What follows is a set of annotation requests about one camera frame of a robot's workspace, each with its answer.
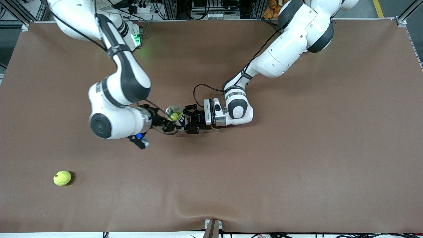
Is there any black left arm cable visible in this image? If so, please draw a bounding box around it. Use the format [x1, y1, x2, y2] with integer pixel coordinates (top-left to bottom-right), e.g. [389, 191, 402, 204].
[193, 18, 288, 108]

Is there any bag of orange buns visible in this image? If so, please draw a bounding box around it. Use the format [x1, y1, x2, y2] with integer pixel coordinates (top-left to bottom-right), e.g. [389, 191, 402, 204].
[263, 0, 281, 19]

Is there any aluminium frame profile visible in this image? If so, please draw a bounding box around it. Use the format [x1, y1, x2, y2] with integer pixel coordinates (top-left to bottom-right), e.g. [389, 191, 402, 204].
[7, 0, 48, 24]
[397, 0, 423, 26]

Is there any blue white tennis ball can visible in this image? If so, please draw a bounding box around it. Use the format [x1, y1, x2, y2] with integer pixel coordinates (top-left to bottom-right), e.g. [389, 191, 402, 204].
[165, 105, 186, 132]

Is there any metal table edge bracket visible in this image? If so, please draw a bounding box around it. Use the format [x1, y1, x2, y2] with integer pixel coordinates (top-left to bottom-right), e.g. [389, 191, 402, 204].
[205, 219, 222, 238]

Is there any white power strip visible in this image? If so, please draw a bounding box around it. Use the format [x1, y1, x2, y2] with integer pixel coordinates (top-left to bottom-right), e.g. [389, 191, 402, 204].
[129, 0, 159, 17]

